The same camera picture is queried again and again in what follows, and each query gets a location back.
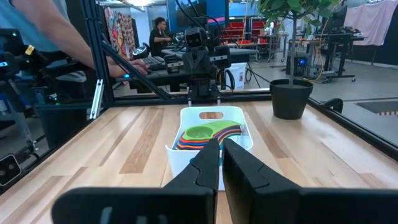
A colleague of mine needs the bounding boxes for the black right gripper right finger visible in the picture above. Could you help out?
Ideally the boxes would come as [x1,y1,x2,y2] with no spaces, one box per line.
[222,138,398,224]

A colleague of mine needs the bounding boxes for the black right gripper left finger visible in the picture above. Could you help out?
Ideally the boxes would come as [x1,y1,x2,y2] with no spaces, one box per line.
[52,138,220,224]

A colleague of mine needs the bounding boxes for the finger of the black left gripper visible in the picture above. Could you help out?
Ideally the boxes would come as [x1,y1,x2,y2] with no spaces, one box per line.
[211,45,233,70]
[164,54,185,75]

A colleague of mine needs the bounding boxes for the orange measuring cup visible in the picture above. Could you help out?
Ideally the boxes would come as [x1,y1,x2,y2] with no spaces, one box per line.
[174,129,243,149]

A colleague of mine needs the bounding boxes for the white plastic basket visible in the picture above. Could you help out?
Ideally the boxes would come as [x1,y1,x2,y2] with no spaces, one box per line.
[165,106,254,191]

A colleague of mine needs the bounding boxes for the green measuring cup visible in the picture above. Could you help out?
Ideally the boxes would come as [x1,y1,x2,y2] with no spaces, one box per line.
[182,120,242,141]

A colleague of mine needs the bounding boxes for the person's forearm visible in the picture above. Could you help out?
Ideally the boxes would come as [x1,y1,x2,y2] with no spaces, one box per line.
[11,0,96,70]

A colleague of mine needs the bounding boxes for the white waste bin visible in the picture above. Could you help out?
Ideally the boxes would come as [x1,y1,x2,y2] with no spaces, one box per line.
[226,62,248,91]

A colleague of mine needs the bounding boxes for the seated person at desk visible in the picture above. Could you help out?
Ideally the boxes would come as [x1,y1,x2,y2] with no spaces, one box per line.
[149,17,172,57]

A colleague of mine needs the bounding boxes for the red storage bins shelf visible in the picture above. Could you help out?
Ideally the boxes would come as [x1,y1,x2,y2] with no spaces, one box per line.
[221,20,274,45]

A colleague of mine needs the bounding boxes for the person's hand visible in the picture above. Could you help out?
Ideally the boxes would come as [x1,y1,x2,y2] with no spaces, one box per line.
[106,55,149,78]

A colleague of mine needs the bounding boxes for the colourful patterned hanging cloth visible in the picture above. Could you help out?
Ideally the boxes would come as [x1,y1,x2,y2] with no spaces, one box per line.
[104,7,137,60]

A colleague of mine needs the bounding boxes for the black computer with blue light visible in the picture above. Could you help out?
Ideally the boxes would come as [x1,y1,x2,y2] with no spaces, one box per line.
[285,52,309,77]

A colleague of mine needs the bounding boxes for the black plant pot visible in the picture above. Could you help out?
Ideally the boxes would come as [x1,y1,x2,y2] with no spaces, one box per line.
[269,78,314,121]

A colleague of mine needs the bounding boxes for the green leafy plant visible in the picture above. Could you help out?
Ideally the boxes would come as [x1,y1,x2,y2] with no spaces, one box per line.
[257,0,341,87]

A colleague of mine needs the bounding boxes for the black standing desk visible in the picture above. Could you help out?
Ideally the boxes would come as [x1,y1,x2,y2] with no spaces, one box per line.
[313,29,365,83]

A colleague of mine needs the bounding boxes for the black equipment with yellow tag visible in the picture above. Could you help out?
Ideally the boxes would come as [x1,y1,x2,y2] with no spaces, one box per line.
[0,28,91,105]

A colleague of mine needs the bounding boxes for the pink hanging cloth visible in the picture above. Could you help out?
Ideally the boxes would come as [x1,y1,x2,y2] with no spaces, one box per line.
[343,0,398,47]

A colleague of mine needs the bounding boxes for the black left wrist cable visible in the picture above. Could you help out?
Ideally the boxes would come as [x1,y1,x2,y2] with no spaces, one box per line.
[174,0,222,35]

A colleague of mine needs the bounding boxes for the black aluminium table frame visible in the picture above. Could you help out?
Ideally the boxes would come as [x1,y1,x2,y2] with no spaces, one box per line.
[0,0,398,195]

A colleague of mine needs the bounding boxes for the silver angle bracket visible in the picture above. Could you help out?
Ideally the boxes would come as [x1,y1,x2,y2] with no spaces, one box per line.
[89,78,104,121]

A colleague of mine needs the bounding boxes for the black curved cable loop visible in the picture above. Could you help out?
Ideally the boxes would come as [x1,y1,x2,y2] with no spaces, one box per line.
[320,98,344,114]

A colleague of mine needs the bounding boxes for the table-level camera box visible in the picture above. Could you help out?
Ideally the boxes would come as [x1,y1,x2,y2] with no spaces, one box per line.
[0,154,22,187]

